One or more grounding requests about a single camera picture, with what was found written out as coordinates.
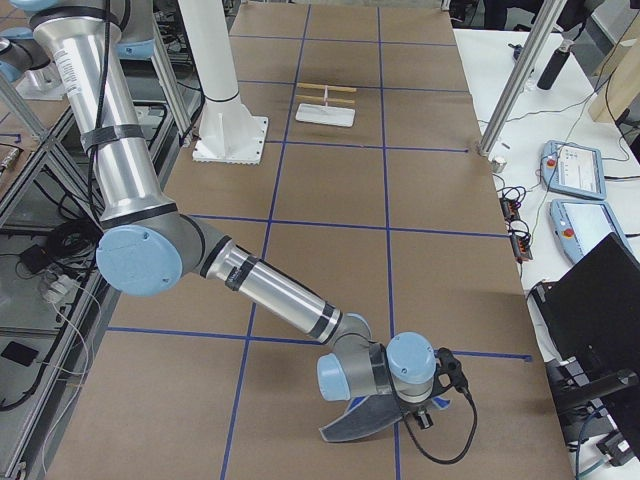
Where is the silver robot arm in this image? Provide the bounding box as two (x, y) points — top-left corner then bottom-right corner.
(20, 1), (440, 427)

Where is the white towel rack base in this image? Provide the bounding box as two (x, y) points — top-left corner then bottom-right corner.
(295, 103), (356, 128)

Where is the lower teach pendant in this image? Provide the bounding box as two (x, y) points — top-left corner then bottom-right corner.
(550, 199), (630, 264)

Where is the blue grey microfibre towel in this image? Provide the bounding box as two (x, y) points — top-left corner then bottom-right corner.
(319, 394), (451, 443)

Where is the teach pendant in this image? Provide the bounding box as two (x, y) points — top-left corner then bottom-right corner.
(550, 199), (630, 264)
(541, 140), (606, 200)

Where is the small metal cylinder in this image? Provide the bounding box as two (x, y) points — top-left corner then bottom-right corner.
(491, 156), (507, 174)

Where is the upper teach pendant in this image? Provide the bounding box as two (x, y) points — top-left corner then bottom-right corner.
(541, 140), (606, 200)

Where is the right wooden rack rod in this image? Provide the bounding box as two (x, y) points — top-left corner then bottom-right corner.
(296, 82), (357, 93)

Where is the white pedestal column base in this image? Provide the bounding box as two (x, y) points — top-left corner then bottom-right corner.
(178, 0), (268, 165)

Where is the black laptop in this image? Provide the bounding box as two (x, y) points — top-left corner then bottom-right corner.
(531, 233), (639, 380)

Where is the left wooden rack rod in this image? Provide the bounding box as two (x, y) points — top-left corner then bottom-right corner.
(296, 95), (356, 106)

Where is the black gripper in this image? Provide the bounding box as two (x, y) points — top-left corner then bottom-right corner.
(395, 397), (439, 420)

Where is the black water bottle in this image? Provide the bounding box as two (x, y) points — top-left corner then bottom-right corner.
(537, 39), (574, 90)

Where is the aluminium frame post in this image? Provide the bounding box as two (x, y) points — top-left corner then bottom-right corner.
(478, 0), (566, 157)

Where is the wooden rack rod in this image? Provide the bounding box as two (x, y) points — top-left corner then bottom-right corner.
(296, 82), (357, 93)
(296, 95), (356, 106)

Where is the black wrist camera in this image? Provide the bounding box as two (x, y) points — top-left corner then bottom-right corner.
(432, 347), (469, 395)

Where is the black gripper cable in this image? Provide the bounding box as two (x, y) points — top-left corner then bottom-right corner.
(402, 387), (479, 463)

